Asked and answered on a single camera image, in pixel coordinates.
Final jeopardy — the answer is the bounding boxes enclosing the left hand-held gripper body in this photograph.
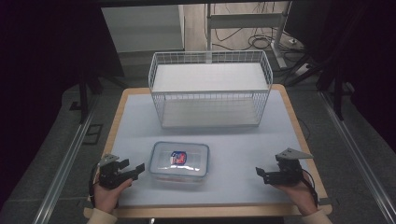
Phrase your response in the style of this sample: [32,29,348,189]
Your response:
[98,153,138,190]

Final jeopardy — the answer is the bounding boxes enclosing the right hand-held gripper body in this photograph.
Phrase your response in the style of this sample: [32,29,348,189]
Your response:
[269,147,315,187]

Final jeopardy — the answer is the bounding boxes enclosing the clear plastic food container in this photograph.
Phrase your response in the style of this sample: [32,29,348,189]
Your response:
[148,141,210,183]

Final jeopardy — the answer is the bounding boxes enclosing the white wire basket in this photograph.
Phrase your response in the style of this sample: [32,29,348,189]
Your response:
[148,49,274,130]

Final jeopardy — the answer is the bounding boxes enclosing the person's left hand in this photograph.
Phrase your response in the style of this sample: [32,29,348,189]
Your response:
[92,178,134,215]

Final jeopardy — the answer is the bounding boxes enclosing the person's right hand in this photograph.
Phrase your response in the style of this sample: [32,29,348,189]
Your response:
[271,179,318,217]

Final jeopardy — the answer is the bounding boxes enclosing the black floor plate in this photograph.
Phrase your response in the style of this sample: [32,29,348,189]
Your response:
[81,123,105,146]

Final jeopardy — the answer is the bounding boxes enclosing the black metal stand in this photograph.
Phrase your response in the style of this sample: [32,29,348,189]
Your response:
[285,52,357,121]
[68,73,129,124]

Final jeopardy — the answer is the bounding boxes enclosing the white power strip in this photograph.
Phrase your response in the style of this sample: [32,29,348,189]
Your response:
[293,63,313,77]

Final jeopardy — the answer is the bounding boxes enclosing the white cabinet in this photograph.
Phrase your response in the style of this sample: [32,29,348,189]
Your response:
[100,4,187,54]

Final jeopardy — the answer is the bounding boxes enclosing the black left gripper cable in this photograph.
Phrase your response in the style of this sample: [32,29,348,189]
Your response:
[88,163,101,209]

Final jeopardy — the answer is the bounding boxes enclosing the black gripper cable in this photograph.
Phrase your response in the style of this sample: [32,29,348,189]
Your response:
[301,170,319,209]
[88,163,101,209]

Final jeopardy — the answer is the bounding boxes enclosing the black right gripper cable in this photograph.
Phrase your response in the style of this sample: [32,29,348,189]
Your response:
[301,170,319,209]

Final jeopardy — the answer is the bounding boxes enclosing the aluminium floor rail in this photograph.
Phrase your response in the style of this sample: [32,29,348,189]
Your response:
[318,91,396,218]
[31,98,100,224]

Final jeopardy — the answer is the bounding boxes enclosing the black floor cables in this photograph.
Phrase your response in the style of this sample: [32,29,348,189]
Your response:
[212,2,310,63]

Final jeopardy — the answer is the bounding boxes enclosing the white metal desk frame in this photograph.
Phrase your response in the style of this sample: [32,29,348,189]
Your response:
[205,1,293,70]

